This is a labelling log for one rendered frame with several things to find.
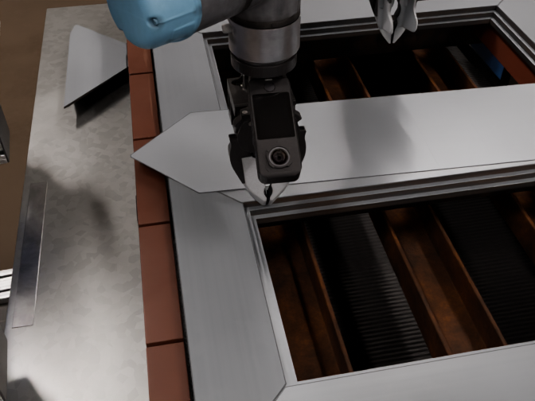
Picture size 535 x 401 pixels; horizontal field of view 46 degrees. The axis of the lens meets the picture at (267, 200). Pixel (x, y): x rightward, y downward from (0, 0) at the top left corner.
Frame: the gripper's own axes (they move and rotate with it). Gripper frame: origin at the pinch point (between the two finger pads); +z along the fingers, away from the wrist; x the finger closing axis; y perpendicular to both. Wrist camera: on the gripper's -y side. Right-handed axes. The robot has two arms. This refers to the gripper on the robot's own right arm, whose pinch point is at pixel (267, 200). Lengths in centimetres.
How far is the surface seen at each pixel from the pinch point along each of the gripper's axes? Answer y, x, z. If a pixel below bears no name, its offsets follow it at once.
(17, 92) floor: 169, 68, 84
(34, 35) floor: 214, 64, 84
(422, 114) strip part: 14.9, -26.3, 0.6
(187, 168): 8.9, 9.2, 0.6
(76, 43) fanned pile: 69, 28, 13
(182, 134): 16.6, 9.2, 0.6
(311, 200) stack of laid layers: 0.8, -6.0, 1.7
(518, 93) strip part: 17.2, -43.0, 0.6
